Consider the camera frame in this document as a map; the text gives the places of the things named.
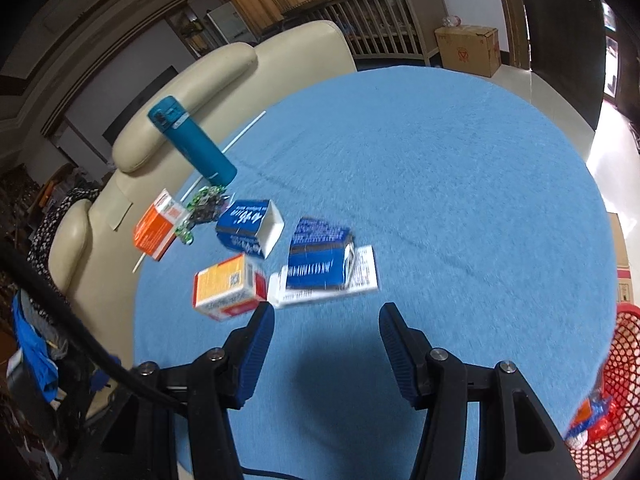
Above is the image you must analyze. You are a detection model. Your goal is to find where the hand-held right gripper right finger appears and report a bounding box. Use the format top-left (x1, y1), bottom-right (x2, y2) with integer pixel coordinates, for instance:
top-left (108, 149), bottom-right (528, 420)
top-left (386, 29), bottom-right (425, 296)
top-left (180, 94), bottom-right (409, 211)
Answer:
top-left (378, 302), bottom-right (576, 480)

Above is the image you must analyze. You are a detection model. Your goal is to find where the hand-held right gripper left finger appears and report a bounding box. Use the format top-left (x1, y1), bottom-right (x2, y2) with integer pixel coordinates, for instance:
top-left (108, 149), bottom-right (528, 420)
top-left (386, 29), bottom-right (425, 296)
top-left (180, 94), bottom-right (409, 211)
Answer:
top-left (100, 302), bottom-right (277, 480)

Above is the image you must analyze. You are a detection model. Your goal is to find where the white medicine box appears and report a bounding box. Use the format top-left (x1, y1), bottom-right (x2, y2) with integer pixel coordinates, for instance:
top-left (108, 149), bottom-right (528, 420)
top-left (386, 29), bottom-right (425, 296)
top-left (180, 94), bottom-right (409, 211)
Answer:
top-left (267, 245), bottom-right (379, 309)

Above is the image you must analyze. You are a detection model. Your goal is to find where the crushed blue toothpaste box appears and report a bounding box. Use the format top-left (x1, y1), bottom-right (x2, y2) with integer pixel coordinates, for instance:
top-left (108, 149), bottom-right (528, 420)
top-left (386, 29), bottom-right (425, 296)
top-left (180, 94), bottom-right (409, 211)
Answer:
top-left (286, 216), bottom-right (357, 291)

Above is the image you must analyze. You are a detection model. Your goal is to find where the orange plastic bag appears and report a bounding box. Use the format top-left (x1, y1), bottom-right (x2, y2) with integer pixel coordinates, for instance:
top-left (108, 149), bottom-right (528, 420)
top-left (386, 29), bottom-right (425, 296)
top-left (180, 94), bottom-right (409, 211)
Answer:
top-left (572, 400), bottom-right (601, 433)

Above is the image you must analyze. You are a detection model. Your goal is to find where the red plastic basket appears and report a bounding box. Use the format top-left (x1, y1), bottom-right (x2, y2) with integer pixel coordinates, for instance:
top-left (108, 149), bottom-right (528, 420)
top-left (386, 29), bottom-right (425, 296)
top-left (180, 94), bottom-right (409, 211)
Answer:
top-left (565, 305), bottom-right (640, 480)

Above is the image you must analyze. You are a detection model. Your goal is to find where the yellow-red medicine box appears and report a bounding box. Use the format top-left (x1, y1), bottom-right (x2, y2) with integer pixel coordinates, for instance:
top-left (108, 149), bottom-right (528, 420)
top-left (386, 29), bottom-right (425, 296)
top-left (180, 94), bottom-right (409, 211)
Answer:
top-left (193, 253), bottom-right (269, 322)

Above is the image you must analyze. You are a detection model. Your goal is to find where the green foil wrapper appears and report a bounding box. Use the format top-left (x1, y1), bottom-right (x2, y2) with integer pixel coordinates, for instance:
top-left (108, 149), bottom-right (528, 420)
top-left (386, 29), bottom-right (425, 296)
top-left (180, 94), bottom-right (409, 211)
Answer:
top-left (175, 185), bottom-right (233, 246)

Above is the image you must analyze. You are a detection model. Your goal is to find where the orange medicine box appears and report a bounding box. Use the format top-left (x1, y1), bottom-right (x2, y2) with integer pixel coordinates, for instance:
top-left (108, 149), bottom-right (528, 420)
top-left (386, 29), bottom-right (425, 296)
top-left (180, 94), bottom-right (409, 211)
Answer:
top-left (133, 189), bottom-right (193, 262)

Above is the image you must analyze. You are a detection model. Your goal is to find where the teal thermos bottle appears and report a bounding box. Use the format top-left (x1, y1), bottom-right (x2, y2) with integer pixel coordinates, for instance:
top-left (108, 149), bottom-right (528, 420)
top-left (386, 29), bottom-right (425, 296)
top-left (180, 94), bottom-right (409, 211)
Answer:
top-left (147, 95), bottom-right (238, 186)

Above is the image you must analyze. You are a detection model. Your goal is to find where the thin white stick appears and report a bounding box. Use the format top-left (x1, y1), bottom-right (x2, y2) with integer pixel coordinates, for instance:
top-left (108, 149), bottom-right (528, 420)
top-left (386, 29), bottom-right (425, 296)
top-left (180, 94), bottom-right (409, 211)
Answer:
top-left (132, 111), bottom-right (267, 273)

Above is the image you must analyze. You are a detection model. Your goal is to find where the blue cloth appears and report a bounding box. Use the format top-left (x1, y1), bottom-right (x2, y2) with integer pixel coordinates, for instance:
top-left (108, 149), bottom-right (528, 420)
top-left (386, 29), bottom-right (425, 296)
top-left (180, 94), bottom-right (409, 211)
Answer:
top-left (12, 290), bottom-right (66, 403)

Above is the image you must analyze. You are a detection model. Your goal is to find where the dotted dark cloth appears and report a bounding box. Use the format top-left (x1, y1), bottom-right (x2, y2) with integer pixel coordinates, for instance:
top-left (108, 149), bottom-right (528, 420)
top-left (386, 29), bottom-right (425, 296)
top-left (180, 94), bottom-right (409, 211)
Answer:
top-left (27, 187), bottom-right (101, 281)

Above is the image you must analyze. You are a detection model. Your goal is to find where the plain cardboard box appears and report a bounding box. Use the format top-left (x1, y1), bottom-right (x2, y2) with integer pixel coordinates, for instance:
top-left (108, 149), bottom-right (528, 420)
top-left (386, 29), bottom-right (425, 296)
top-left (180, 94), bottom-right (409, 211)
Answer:
top-left (607, 212), bottom-right (633, 306)

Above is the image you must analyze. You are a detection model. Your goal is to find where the beige leather sofa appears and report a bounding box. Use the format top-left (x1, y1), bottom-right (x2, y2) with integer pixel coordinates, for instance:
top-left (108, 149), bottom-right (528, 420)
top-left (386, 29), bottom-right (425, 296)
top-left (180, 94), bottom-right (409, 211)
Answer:
top-left (47, 20), bottom-right (358, 421)

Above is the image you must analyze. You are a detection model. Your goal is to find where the cardboard box with red mark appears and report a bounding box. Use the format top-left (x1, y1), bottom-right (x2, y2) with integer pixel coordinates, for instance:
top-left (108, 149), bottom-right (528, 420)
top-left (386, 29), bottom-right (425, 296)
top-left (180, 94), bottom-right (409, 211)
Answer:
top-left (434, 25), bottom-right (502, 78)

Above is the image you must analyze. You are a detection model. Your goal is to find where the dark display shelf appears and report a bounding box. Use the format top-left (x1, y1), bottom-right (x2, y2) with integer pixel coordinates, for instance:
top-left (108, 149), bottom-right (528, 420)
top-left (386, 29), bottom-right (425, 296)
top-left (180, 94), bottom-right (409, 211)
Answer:
top-left (167, 5), bottom-right (211, 58)

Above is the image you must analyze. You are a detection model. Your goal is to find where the white appliance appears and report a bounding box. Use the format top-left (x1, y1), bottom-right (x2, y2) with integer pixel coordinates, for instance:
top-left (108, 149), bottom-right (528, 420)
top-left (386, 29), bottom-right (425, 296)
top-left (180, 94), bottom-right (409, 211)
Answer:
top-left (207, 2), bottom-right (251, 46)

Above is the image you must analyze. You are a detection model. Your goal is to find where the wooden crib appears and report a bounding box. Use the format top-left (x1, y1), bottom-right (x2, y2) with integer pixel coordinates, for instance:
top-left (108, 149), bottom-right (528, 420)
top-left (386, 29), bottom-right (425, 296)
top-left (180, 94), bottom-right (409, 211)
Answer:
top-left (282, 0), bottom-right (451, 67)

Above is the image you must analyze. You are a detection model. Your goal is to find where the dark wooden door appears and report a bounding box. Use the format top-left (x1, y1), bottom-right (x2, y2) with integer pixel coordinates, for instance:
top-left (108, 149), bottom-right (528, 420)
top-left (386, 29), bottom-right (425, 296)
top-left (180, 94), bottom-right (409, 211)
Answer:
top-left (515, 0), bottom-right (608, 133)

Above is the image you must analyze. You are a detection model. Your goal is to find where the black cable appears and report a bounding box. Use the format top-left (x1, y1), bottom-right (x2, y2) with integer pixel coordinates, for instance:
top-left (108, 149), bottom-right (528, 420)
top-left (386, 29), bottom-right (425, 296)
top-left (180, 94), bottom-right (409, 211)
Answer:
top-left (0, 242), bottom-right (201, 411)

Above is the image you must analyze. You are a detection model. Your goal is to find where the black wall television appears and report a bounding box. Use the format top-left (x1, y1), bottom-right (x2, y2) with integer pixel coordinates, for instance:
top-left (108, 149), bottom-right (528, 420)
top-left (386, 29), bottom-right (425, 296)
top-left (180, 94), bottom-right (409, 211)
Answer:
top-left (102, 65), bottom-right (179, 148)

